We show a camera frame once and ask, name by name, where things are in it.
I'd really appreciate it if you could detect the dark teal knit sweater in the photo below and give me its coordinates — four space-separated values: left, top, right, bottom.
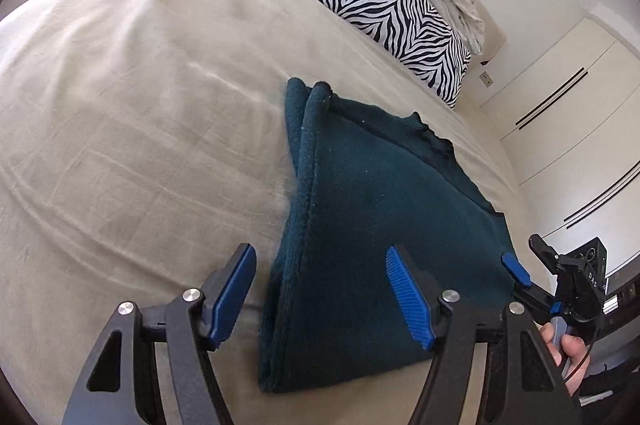
257 76 526 393

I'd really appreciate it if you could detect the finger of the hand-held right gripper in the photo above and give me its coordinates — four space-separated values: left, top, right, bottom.
501 251 557 321
529 234 567 277

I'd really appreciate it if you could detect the beige bed cover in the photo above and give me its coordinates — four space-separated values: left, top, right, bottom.
0 0 546 425

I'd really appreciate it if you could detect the zebra print pillow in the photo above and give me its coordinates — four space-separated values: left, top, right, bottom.
309 0 473 110

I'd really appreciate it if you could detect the person's right hand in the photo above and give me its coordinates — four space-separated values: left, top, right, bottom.
541 322 593 401

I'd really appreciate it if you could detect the white wardrobe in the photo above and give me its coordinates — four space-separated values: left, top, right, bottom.
480 18 640 276

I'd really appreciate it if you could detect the dark furniture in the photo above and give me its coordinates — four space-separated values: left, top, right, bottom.
600 267 640 336

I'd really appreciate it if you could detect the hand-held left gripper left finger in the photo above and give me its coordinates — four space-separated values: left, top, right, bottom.
62 242 258 425

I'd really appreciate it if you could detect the black cable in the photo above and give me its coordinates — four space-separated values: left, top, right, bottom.
562 252 603 378

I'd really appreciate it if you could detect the black wardrobe handle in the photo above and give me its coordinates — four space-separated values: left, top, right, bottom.
563 169 640 220
514 66 587 125
566 176 640 225
516 72 589 130

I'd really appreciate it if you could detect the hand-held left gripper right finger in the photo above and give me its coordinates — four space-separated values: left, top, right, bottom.
385 245 583 425

